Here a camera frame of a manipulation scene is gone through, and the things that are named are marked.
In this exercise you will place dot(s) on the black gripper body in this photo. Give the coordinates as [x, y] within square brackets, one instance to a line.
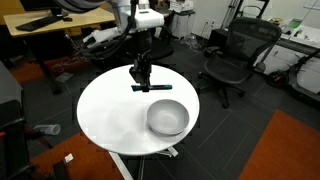
[141, 65]

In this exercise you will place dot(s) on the teal marker pen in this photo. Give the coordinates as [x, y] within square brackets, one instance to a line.
[163, 87]

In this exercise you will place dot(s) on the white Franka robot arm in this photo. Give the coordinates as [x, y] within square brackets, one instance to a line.
[146, 20]

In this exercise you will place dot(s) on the white round bowl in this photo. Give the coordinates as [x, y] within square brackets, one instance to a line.
[166, 116]

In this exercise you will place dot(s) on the black padded office chair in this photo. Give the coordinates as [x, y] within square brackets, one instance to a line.
[161, 50]

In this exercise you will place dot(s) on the light wooden desk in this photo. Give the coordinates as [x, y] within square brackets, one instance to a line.
[83, 18]

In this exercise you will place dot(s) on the black mesh office chair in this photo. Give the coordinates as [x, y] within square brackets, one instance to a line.
[226, 68]

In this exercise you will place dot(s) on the black computer tower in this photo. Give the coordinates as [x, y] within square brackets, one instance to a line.
[219, 38]

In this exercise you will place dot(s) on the white table base legs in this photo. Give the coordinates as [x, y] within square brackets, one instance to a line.
[116, 163]

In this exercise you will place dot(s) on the black computer mouse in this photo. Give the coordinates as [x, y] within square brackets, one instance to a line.
[67, 19]

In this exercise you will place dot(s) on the clear plastic bottle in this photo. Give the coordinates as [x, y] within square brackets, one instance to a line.
[48, 129]

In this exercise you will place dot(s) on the small white paper tag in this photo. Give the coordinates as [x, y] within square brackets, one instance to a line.
[69, 158]

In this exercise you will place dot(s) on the metal tripod stand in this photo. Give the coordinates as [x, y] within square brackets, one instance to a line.
[233, 11]

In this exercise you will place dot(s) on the black computer keyboard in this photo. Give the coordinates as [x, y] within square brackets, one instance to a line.
[36, 23]

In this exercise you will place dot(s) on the black stand leg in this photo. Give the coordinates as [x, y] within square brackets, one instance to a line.
[60, 171]

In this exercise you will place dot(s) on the black computer monitor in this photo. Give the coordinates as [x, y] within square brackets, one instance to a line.
[36, 4]

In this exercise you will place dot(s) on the small green box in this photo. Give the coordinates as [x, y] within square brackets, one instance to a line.
[295, 23]

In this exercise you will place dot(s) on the white desk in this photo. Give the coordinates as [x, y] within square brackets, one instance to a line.
[310, 36]

